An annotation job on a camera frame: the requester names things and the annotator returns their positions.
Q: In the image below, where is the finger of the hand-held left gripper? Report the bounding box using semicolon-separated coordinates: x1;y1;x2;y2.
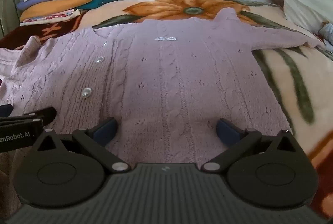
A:
0;104;14;118
0;106;57;128

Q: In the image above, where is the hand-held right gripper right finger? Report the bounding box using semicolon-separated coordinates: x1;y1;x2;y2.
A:
201;118;303;172

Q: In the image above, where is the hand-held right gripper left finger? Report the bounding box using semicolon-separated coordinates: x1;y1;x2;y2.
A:
34;117;130;172

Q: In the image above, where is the lilac knit sweater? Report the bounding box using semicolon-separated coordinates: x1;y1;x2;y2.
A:
0;8;326;164

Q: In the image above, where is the floral fleece blanket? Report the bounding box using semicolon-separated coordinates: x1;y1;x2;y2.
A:
0;0;333;214

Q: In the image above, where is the grey padded headboard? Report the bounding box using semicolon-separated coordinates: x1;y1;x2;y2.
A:
0;0;28;40

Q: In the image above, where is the blue and white cloth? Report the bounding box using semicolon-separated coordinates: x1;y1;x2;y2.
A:
319;22;333;51

